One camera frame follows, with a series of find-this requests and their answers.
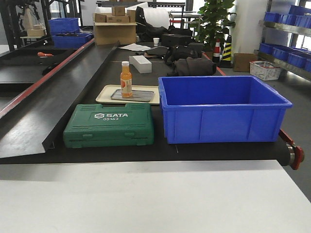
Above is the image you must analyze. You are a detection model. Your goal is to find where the orange juice bottle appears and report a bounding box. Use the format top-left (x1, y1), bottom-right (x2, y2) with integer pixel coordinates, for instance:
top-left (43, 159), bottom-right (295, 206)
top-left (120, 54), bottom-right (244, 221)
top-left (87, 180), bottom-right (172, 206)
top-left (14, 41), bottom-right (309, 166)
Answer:
top-left (120, 61), bottom-right (133, 98)

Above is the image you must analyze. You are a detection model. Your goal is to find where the large blue plastic crate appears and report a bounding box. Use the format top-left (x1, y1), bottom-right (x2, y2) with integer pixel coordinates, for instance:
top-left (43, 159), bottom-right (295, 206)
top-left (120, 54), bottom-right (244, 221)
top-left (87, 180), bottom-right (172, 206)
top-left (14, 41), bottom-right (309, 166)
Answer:
top-left (158, 75), bottom-right (292, 144)

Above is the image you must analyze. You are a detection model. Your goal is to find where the white paper cup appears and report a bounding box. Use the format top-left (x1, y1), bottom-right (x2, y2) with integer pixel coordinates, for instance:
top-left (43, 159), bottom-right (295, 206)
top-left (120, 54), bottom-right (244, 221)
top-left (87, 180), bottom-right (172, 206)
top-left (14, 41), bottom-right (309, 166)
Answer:
top-left (153, 37), bottom-right (159, 47)

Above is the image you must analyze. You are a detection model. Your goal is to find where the small grey metal tray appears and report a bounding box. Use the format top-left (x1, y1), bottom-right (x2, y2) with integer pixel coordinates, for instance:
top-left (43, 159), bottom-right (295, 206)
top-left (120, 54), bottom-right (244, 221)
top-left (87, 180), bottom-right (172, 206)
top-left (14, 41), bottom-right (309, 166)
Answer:
top-left (110, 89), bottom-right (155, 102)

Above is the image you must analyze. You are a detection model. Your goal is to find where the red white traffic cone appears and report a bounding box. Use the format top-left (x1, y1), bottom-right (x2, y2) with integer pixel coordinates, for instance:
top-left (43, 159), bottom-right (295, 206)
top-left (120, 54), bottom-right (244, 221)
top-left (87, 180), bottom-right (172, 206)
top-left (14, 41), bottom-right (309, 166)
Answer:
top-left (212, 39), bottom-right (220, 63)

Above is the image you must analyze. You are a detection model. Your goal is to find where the green SATA tool case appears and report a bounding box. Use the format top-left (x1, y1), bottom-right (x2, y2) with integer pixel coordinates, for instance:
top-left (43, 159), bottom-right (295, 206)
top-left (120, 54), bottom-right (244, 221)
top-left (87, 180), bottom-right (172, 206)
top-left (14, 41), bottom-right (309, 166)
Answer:
top-left (63, 103), bottom-right (155, 149)

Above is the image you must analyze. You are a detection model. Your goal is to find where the beige plastic tray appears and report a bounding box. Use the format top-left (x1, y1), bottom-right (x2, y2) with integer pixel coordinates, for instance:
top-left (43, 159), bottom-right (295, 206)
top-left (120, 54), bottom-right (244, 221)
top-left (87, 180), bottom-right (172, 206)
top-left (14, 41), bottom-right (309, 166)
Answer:
top-left (95, 84), bottom-right (160, 105)

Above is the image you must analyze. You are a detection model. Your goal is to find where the red conveyor end bracket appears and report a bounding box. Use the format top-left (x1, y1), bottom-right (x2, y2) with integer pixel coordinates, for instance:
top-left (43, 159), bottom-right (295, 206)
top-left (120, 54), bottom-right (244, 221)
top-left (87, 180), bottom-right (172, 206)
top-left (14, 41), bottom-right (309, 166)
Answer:
top-left (278, 129), bottom-right (305, 170)

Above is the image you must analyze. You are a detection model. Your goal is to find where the green potted plant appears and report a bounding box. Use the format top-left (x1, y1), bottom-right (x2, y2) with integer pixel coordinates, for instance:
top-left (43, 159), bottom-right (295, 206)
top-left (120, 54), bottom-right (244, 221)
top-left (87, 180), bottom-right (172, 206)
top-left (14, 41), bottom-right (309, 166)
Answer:
top-left (190, 0), bottom-right (236, 48)

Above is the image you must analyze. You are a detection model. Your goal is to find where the black yellow traffic cone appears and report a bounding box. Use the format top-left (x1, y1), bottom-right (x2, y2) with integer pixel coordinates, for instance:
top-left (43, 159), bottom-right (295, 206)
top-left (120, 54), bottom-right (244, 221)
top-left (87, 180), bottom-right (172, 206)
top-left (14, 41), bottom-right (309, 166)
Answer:
top-left (219, 35), bottom-right (232, 68)

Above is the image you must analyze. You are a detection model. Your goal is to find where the black backpack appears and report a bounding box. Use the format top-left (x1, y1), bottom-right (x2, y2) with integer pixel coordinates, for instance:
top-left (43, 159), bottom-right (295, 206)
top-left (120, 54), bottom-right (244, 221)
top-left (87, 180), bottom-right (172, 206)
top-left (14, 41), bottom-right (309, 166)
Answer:
top-left (164, 45), bottom-right (202, 66)

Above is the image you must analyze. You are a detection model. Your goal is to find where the white wire basket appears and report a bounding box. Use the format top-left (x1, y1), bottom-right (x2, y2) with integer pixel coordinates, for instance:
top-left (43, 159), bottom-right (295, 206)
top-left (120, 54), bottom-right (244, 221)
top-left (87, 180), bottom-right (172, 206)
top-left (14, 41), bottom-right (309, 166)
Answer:
top-left (250, 61), bottom-right (282, 81)

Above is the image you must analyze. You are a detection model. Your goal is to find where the blue crate back left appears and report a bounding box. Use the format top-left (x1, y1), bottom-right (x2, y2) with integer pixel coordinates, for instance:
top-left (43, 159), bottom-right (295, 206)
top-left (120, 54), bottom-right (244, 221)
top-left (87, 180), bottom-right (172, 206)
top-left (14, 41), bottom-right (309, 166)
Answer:
top-left (52, 33), bottom-right (93, 49)

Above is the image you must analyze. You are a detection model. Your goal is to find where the white foam block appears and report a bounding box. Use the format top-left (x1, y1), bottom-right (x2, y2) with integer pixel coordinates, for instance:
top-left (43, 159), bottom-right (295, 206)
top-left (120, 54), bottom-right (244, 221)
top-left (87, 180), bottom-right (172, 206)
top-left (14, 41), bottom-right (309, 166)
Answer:
top-left (129, 55), bottom-right (152, 74)

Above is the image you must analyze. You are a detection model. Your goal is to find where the large cardboard box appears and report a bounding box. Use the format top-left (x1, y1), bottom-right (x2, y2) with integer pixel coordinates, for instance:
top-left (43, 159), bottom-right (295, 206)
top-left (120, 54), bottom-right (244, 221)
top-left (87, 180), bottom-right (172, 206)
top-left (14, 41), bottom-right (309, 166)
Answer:
top-left (94, 22), bottom-right (137, 45)

